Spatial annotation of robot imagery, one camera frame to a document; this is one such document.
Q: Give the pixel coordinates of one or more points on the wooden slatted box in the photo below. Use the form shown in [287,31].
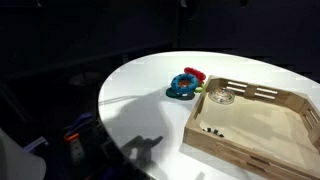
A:
[271,132]

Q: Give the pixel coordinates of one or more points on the clear glass bowl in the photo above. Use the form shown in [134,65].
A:
[222,96]

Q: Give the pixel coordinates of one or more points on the blue orange tool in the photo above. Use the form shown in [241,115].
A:
[79,122]

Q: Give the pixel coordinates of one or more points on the black white small object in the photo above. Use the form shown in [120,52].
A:
[214,131]

